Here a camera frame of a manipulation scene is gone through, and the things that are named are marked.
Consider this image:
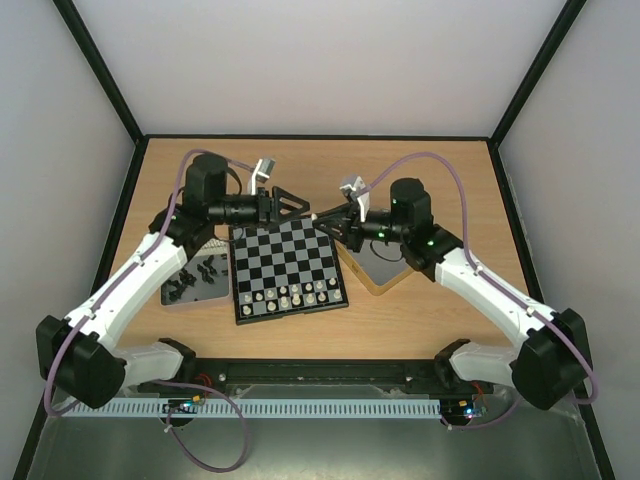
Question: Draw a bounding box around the tin tray with black pieces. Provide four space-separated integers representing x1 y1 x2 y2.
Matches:
160 239 232 309

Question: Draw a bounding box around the gold tin with white pieces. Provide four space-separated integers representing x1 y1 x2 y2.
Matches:
336 240 414 296

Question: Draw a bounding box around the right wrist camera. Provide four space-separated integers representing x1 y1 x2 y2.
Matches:
340 174 370 222

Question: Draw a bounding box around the purple cable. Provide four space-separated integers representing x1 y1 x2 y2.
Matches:
357 151 601 431
43 148 261 419

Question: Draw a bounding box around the light blue cable duct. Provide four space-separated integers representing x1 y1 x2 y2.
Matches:
67 398 441 419

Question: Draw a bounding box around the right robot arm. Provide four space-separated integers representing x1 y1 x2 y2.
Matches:
312 178 593 410

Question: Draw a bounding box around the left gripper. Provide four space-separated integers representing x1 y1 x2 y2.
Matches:
210 187 311 231

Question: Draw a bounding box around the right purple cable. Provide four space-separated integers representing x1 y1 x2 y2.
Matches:
357 151 601 431

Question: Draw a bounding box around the black silver chessboard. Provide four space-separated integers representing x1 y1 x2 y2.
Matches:
229 215 349 326

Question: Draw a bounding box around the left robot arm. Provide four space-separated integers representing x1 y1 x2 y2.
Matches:
36 149 310 417

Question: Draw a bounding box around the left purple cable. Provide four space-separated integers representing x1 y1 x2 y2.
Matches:
43 148 261 419

